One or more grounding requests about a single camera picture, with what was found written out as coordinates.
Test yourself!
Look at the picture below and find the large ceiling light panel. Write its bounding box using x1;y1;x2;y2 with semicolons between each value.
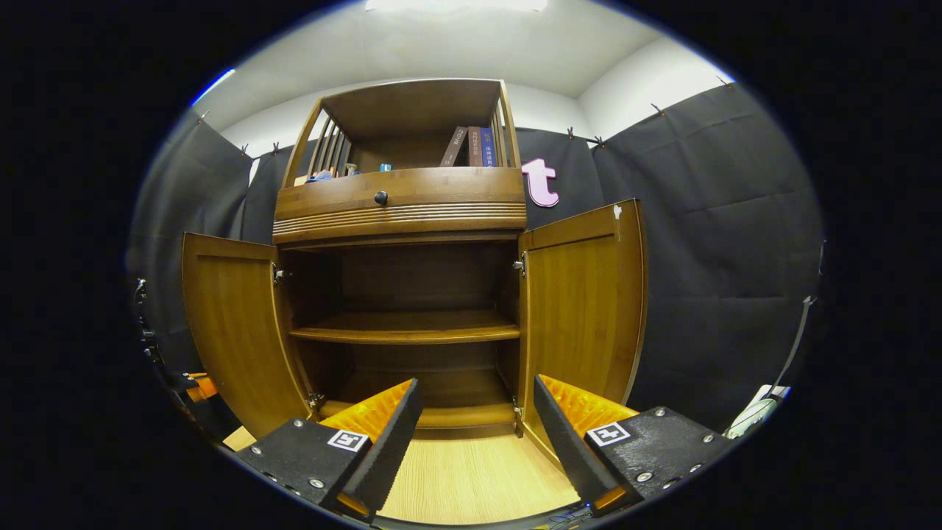
364;0;549;13

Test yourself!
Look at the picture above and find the thin grey cable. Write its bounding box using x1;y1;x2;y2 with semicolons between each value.
776;243;825;391

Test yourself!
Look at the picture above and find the black backdrop cloth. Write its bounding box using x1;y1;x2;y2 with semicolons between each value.
125;77;825;435

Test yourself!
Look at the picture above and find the wooden inner cabinet shelf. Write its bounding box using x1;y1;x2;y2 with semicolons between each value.
288;309;521;345

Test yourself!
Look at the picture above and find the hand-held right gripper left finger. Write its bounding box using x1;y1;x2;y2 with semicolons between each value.
235;378;424;520

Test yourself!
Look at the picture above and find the white object with cable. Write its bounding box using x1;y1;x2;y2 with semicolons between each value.
725;384;793;440

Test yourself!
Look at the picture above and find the wooden drawer with black knob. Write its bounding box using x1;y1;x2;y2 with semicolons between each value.
274;167;528;245

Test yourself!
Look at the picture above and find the wooden shoe cabinet door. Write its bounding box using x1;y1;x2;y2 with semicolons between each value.
182;232;314;440
517;199;648;468

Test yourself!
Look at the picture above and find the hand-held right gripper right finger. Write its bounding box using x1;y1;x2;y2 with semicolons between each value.
534;374;737;516

